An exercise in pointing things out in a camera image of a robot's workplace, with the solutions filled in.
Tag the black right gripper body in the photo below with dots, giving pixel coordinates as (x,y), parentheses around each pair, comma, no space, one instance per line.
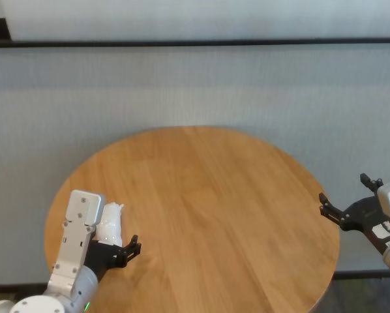
(364,215)

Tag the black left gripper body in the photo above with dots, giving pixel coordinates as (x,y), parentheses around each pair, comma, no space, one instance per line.
(100,257)

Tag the black wall rail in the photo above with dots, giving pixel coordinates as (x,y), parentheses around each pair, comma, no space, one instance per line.
(195,42)

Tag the white plastic-wrapped sandbag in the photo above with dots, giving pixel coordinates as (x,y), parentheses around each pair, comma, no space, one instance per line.
(111,225)

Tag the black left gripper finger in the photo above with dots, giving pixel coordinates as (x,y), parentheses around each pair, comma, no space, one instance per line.
(129,254)

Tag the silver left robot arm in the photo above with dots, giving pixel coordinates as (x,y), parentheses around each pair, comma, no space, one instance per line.
(88,283)

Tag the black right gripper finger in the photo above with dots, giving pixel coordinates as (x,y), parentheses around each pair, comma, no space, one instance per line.
(333,213)
(371,184)

